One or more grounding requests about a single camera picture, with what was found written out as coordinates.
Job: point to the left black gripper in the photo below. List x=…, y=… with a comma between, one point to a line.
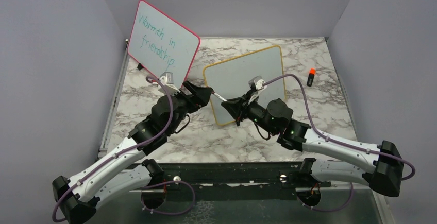
x=200, y=100

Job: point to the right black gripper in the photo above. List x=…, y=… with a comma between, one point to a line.
x=238, y=107

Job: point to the white whiteboard marker pen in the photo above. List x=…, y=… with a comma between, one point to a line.
x=219, y=96

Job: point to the yellow framed whiteboard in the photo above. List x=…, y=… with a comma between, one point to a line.
x=230, y=79

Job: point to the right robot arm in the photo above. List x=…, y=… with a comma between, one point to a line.
x=377, y=166

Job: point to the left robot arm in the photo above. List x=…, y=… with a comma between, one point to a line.
x=75, y=196

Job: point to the pink framed whiteboard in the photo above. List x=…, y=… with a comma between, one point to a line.
x=161, y=44

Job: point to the orange capped black marker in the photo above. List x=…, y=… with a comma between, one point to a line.
x=311, y=76

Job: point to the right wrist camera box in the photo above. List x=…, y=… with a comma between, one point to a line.
x=256, y=88

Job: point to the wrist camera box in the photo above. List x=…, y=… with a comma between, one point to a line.
x=256, y=88
x=166, y=79

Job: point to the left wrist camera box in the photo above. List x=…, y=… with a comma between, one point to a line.
x=166, y=79

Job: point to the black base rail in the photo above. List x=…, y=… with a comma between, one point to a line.
x=213, y=181

